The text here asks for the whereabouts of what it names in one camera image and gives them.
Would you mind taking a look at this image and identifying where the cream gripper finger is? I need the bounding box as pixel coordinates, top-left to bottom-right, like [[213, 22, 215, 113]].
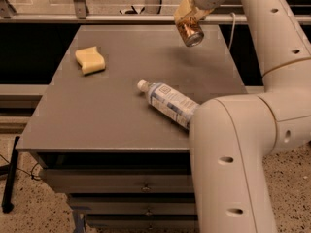
[[174, 0, 196, 24], [194, 8, 213, 21]]

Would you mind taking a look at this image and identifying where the orange soda can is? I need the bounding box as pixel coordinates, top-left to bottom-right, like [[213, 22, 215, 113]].
[[177, 17, 204, 47]]

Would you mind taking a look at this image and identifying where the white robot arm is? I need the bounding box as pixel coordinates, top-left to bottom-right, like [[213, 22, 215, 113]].
[[174, 0, 311, 233]]

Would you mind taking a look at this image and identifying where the clear plastic water bottle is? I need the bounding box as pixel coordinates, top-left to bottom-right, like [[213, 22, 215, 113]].
[[137, 80, 198, 129]]

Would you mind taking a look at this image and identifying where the yellow sponge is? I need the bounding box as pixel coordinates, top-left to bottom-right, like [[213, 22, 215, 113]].
[[75, 47, 106, 75]]

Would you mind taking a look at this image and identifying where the grey drawer cabinet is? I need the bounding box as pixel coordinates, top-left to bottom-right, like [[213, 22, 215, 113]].
[[15, 24, 248, 233]]

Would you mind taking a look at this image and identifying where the top grey drawer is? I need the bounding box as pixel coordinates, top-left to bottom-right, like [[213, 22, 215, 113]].
[[39, 169, 193, 194]]

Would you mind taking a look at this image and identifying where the grey drawer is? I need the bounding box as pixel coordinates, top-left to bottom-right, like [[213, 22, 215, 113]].
[[86, 215, 198, 229], [69, 194, 196, 216], [39, 169, 193, 194]]

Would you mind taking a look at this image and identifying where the bottom grey drawer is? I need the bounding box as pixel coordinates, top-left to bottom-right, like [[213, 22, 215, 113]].
[[86, 215, 198, 229]]

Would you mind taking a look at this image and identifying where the middle grey drawer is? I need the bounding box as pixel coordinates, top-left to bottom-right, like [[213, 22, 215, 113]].
[[69, 194, 196, 216]]

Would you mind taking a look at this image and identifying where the black floor stand leg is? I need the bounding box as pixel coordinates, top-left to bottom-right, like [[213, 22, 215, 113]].
[[2, 136, 19, 214]]

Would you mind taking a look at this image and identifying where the white hanging cable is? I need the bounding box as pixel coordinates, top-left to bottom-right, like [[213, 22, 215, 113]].
[[227, 12, 237, 51]]

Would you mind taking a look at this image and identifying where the metal railing frame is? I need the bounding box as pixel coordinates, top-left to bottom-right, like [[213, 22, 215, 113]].
[[1, 0, 311, 25]]

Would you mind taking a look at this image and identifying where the black floor cable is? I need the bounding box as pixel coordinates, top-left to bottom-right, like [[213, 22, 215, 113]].
[[0, 153, 43, 181]]

